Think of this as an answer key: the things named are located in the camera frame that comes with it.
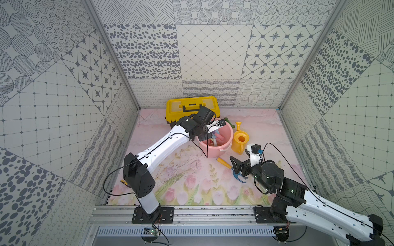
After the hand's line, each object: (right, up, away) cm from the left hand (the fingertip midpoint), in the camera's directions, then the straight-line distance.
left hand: (204, 123), depth 80 cm
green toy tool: (+18, +2, +33) cm, 38 cm away
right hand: (+16, -15, -9) cm, 24 cm away
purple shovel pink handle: (+8, -8, +10) cm, 15 cm away
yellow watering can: (+23, -9, +13) cm, 28 cm away
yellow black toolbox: (-17, +10, +18) cm, 27 cm away
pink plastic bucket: (+10, -13, +13) cm, 20 cm away
